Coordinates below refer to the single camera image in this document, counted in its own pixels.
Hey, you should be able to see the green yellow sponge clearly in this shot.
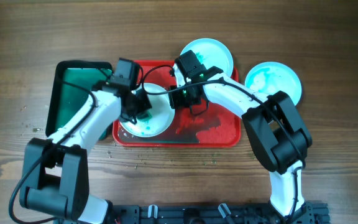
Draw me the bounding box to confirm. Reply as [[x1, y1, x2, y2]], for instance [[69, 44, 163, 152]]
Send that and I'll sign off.
[[136, 111, 152, 124]]

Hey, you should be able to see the white plate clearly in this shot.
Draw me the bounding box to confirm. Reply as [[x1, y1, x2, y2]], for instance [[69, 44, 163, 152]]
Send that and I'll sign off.
[[120, 94, 175, 138], [180, 38, 234, 77], [244, 62, 302, 105]]

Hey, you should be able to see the white plate top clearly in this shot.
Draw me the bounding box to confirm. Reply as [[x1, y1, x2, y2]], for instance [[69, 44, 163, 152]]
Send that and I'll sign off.
[[180, 38, 234, 77]]

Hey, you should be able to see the white plate front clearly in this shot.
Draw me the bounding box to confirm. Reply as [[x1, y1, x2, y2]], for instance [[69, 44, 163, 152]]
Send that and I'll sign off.
[[244, 62, 302, 105]]

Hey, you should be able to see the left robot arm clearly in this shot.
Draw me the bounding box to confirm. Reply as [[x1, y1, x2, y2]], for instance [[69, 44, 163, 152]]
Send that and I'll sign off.
[[9, 58, 143, 223]]

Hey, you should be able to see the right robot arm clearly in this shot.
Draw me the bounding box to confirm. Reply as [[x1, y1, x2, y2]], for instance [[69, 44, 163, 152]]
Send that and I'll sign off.
[[168, 50, 312, 221]]

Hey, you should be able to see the red plastic tray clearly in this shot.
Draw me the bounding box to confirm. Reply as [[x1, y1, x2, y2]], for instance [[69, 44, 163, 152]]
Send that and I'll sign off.
[[112, 60, 242, 148]]

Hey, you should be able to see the black tray with green water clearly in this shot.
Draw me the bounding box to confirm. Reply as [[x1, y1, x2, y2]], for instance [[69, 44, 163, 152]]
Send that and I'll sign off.
[[45, 60, 113, 136]]

